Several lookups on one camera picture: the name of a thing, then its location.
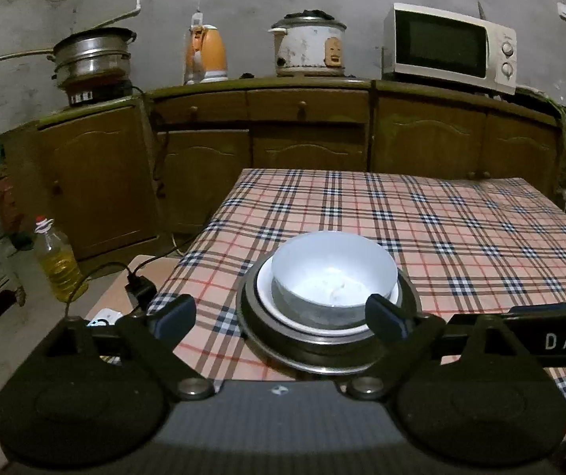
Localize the steel steamer pot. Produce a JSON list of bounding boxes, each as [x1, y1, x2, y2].
[[50, 27, 137, 88]]

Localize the brown wooden cabinet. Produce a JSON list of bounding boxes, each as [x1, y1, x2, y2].
[[0, 78, 566, 265]]

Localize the black power adapter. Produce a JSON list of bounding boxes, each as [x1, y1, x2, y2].
[[125, 272, 158, 314]]

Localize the white microwave oven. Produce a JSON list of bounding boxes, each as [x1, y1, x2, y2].
[[381, 3, 518, 95]]

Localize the induction cooker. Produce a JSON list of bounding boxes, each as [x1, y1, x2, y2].
[[64, 80, 133, 107]]

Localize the orange electric kettle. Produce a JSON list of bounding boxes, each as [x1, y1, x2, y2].
[[183, 25, 227, 85]]

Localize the plaid checkered tablecloth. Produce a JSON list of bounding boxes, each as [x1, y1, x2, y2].
[[151, 168, 566, 381]]

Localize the cooking oil bottle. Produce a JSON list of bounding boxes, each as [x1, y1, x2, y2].
[[35, 216, 87, 304]]

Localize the small steel bowl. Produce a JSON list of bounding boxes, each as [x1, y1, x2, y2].
[[265, 270, 370, 337]]

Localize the small white shallow bowl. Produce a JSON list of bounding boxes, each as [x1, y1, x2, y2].
[[271, 255, 400, 329]]

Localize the white deep porcelain bowl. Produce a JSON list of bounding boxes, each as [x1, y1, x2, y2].
[[271, 230, 398, 329]]

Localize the white rice cooker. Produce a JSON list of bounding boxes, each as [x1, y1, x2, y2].
[[268, 10, 346, 77]]

